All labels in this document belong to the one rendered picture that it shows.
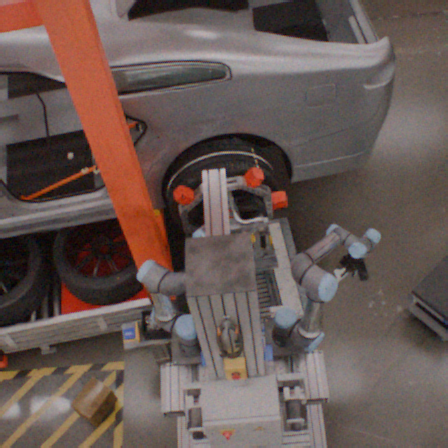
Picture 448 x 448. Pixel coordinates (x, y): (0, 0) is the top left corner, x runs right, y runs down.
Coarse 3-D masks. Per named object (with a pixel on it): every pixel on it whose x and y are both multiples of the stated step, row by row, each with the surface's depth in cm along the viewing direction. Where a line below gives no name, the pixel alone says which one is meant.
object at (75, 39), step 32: (64, 0) 231; (64, 32) 242; (96, 32) 254; (64, 64) 253; (96, 64) 256; (96, 96) 269; (96, 128) 283; (96, 160) 300; (128, 160) 303; (128, 192) 321; (128, 224) 342; (160, 256) 371
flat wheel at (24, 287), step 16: (0, 240) 454; (16, 240) 452; (32, 240) 449; (32, 256) 442; (0, 272) 440; (16, 272) 439; (32, 272) 435; (48, 272) 451; (16, 288) 430; (32, 288) 431; (48, 288) 451; (0, 304) 424; (16, 304) 427; (32, 304) 439; (0, 320) 434; (16, 320) 439
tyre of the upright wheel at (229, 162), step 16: (208, 144) 393; (224, 144) 393; (240, 144) 396; (176, 160) 400; (192, 160) 391; (208, 160) 387; (224, 160) 385; (240, 160) 388; (256, 160) 394; (176, 176) 396; (192, 176) 385; (272, 176) 400; (272, 192) 408; (176, 208) 403
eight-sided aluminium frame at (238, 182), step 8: (240, 176) 385; (232, 184) 382; (240, 184) 382; (200, 192) 383; (256, 192) 391; (264, 192) 392; (200, 200) 387; (264, 200) 401; (184, 208) 392; (192, 208) 392; (272, 208) 407; (184, 216) 397; (256, 216) 420; (272, 216) 413; (184, 224) 404; (192, 224) 415; (184, 232) 410; (192, 232) 412
